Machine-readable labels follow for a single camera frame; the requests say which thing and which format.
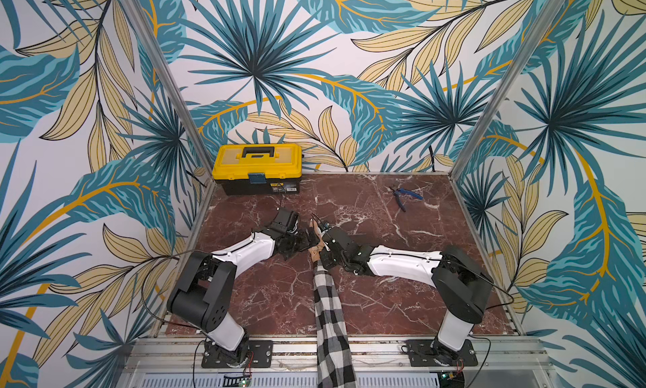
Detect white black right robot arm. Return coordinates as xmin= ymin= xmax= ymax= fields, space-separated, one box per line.
xmin=314 ymin=223 xmax=493 ymax=354

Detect black white checkered sleeve forearm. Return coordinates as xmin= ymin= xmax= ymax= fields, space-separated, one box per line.
xmin=314 ymin=261 xmax=358 ymax=388

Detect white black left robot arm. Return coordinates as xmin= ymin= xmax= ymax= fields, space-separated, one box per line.
xmin=167 ymin=208 xmax=319 ymax=352

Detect beige mannequin hand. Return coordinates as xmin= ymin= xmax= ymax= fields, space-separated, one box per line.
xmin=306 ymin=218 xmax=326 ymax=264

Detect yellow black plastic toolbox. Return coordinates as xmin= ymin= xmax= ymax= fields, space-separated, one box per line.
xmin=212 ymin=144 xmax=303 ymax=196

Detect blue handled pliers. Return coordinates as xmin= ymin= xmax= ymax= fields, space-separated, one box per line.
xmin=389 ymin=186 xmax=424 ymax=212

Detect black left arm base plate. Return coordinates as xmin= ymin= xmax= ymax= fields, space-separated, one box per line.
xmin=201 ymin=339 xmax=274 ymax=370

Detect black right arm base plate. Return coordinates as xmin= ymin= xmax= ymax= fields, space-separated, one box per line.
xmin=401 ymin=339 xmax=479 ymax=368

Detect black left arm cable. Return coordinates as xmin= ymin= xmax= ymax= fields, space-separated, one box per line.
xmin=140 ymin=248 xmax=203 ymax=334

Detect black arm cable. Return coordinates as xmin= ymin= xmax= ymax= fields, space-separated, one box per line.
xmin=468 ymin=281 xmax=516 ymax=388
xmin=140 ymin=248 xmax=203 ymax=334

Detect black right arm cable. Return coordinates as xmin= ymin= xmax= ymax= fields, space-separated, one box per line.
xmin=468 ymin=281 xmax=516 ymax=388

